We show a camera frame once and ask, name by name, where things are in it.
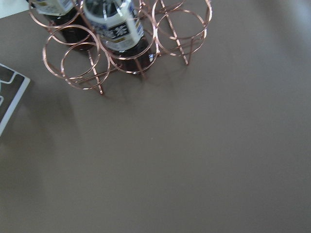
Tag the dark drink bottle in rack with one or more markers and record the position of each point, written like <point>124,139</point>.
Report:
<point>62,16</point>

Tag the copper wire bottle rack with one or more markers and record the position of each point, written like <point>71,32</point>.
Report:
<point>169,27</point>

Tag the white wire cup rack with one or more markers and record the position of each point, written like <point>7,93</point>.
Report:
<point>12,87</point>

